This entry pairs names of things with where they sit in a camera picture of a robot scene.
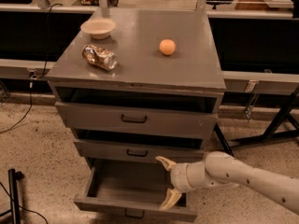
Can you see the wooden box background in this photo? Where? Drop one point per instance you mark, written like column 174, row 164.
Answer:
column 251, row 5

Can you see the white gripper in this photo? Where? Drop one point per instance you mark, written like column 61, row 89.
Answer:
column 178, row 176

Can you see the grey metal drawer cabinet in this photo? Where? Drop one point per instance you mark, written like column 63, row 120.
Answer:
column 188, row 80

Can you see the grey middle drawer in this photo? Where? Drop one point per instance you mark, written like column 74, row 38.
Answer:
column 117, row 151

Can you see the beige paper bowl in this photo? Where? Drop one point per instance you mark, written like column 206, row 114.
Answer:
column 98, row 28

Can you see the grey drawer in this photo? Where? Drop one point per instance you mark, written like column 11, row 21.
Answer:
column 117, row 151
column 131, row 189
column 122, row 119

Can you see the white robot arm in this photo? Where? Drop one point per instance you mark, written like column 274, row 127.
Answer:
column 219, row 169

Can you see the grey bottom drawer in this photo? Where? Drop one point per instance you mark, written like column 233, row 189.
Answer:
column 131, row 189

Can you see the black stand lower left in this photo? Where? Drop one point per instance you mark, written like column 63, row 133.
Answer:
column 14, row 204

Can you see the grey top drawer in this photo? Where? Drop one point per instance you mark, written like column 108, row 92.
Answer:
column 122, row 119

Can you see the black metal stand right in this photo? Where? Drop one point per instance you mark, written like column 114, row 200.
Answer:
column 270, row 134

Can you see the orange fruit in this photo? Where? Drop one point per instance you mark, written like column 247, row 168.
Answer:
column 167, row 47

